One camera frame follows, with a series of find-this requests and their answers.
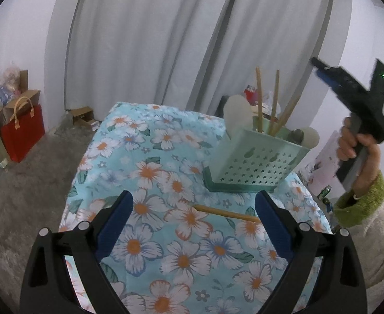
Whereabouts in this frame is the wooden chopstick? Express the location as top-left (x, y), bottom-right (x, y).
top-left (193, 204), bottom-right (261, 223)
top-left (255, 66), bottom-right (263, 133)
top-left (268, 70), bottom-right (280, 135)
top-left (272, 96), bottom-right (301, 136)

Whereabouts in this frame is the mint green utensil holder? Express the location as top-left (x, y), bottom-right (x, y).
top-left (203, 128), bottom-right (310, 193)

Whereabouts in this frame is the cardboard box with clutter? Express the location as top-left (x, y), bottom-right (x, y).
top-left (0, 65), bottom-right (40, 127)

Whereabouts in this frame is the beige silicone ladle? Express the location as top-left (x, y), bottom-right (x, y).
top-left (301, 127), bottom-right (320, 150)

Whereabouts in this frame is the red gift bag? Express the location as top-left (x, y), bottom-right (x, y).
top-left (1, 96), bottom-right (45, 162)

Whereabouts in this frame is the green glass bottle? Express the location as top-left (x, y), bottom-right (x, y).
top-left (317, 185), bottom-right (332, 204)

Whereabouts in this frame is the grey curtain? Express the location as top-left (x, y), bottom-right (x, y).
top-left (65, 0), bottom-right (328, 118)

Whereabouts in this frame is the white plastic bag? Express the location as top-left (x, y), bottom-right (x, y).
top-left (262, 91), bottom-right (281, 116)

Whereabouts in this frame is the small cardboard box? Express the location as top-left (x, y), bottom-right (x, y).
top-left (69, 106), bottom-right (96, 128)

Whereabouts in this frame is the red thermos bottle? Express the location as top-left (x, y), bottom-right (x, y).
top-left (244, 85), bottom-right (258, 106)

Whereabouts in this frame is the beige silicone spatula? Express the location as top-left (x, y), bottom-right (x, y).
top-left (224, 95), bottom-right (253, 138)

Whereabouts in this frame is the person's right hand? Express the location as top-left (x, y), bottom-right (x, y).
top-left (337, 117), bottom-right (381, 198)

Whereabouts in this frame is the pink floral paper roll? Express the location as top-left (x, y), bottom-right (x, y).
top-left (307, 131), bottom-right (343, 199)

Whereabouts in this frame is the dark grey side cabinet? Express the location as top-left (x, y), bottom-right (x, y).
top-left (215, 95), bottom-right (230, 118)

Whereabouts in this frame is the green cuffed sleeve forearm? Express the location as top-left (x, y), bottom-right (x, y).
top-left (334, 174), bottom-right (384, 313)

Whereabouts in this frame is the floral blue tablecloth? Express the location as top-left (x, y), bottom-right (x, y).
top-left (59, 102), bottom-right (331, 313)

